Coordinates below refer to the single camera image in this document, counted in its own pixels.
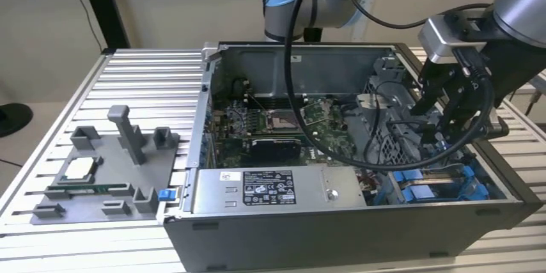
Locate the black case wire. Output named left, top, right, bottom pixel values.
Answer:
left=362, top=93, right=387, bottom=173

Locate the blue case latch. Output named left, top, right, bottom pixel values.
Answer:
left=156, top=189, right=179, bottom=203

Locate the grey perforated disk bay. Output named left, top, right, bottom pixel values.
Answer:
left=345, top=57, right=474, bottom=175

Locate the black cable clamp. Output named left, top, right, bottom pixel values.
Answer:
left=303, top=26, right=323, bottom=43

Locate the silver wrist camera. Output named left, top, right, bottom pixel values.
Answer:
left=418, top=13, right=491, bottom=63

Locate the hard disk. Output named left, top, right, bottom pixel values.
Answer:
left=390, top=166, right=490, bottom=191
left=403, top=185, right=490, bottom=204

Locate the metal socket cover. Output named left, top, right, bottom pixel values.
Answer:
left=300, top=100, right=334, bottom=127

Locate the green motherboard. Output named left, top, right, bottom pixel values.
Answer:
left=211, top=93, right=359, bottom=170

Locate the long black robot cable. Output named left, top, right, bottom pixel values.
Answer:
left=283, top=0, right=498, bottom=171

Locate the grey plastic parts rack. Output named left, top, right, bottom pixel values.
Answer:
left=29, top=104, right=180, bottom=226

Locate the black graphics card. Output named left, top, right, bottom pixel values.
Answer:
left=250, top=137, right=302, bottom=160

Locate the black metal frame post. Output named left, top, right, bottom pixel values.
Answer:
left=75, top=0, right=131, bottom=49

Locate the open dark grey PC case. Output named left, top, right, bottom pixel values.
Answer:
left=163, top=41, right=545, bottom=272

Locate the thin black wall cable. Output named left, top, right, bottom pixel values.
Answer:
left=63, top=0, right=104, bottom=51

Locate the silver power supply unit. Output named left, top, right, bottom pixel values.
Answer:
left=191, top=166, right=367, bottom=215

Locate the red wire bundle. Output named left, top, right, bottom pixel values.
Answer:
left=358, top=172, right=379, bottom=194

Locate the black round base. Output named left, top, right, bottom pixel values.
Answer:
left=0, top=102, right=35, bottom=137

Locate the green RAM stick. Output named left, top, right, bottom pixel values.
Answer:
left=48, top=183, right=128, bottom=192

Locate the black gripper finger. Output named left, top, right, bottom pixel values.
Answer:
left=438, top=68, right=491, bottom=135
left=411, top=61, right=459, bottom=117

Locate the CPU socket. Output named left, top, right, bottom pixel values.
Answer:
left=263, top=109, right=306, bottom=133

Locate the silver CPU chip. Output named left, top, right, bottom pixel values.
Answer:
left=61, top=159, right=96, bottom=180

